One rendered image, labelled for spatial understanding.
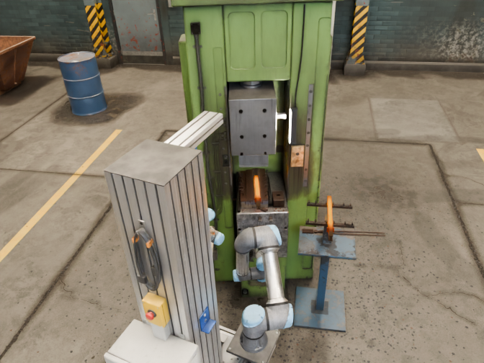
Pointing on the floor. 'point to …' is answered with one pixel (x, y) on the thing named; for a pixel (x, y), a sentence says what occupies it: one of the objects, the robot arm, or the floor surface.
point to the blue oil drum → (83, 83)
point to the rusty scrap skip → (14, 60)
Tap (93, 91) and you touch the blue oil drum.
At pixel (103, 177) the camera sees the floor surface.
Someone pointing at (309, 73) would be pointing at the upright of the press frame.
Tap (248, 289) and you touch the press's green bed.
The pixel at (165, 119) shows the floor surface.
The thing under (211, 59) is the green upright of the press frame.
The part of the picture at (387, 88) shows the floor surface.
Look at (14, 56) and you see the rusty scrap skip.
